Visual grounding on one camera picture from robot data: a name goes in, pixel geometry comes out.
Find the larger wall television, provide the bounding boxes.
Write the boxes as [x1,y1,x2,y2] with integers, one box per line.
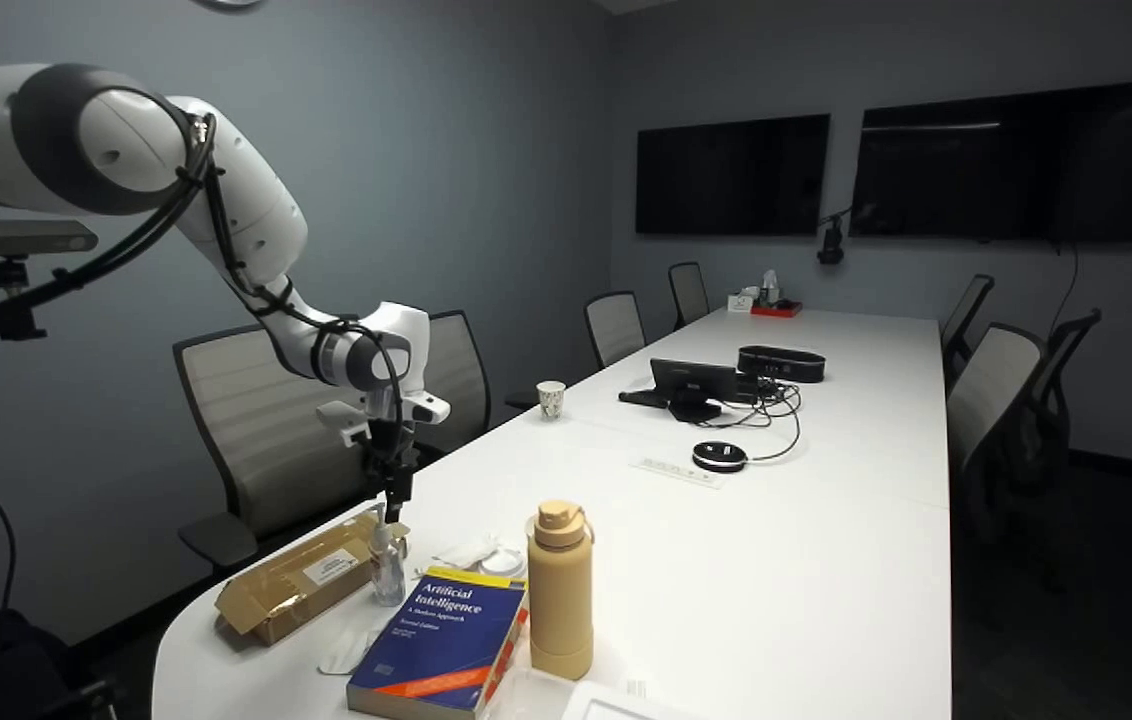
[850,77,1132,249]

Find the black video bar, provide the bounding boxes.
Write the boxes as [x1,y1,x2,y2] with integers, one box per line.
[731,344,828,387]

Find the open cardboard box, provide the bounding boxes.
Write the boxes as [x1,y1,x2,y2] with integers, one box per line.
[211,501,396,652]

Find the clear plastic container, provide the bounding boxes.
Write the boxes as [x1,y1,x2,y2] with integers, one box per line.
[491,665,660,720]

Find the black touch console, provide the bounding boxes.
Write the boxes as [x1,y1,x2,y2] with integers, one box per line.
[618,356,781,414]

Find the round black speakerphone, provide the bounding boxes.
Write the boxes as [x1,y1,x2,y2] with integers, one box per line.
[687,435,751,476]

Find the white paper cup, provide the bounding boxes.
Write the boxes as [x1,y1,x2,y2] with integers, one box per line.
[531,375,569,425]

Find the tan insulated bottle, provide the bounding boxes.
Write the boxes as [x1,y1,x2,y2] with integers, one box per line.
[525,498,602,685]

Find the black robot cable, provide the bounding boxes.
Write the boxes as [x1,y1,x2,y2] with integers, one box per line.
[0,114,413,446]

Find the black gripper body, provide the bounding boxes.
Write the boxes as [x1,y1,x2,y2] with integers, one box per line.
[361,415,424,498]

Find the clear hand sanitizer bottle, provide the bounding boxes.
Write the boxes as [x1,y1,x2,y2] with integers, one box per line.
[374,513,413,610]

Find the black webcam on stand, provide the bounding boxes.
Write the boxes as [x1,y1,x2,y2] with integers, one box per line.
[811,204,862,271]

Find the smaller wall television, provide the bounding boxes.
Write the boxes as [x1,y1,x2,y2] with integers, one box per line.
[633,114,835,244]

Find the white paper scrap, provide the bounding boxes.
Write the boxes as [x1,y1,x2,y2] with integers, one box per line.
[312,635,366,682]

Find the blue textbook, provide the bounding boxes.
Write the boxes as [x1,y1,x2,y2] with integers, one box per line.
[343,566,531,720]

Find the black table cables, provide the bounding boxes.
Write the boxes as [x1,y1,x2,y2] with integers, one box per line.
[669,380,811,470]

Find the black equipment base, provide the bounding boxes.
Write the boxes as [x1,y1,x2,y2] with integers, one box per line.
[0,610,119,720]

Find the grey mesh office chair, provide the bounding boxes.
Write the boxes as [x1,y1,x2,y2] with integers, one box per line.
[665,256,716,333]
[169,316,390,576]
[943,321,1043,546]
[938,269,999,393]
[582,289,651,373]
[410,308,499,470]
[1010,305,1106,535]

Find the black stereo camera bar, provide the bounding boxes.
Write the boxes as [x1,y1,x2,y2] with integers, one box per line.
[0,215,104,264]

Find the small white packet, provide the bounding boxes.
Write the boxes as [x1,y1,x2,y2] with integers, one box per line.
[473,546,527,581]

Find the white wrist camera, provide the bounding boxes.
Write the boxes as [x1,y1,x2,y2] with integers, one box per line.
[317,396,381,457]

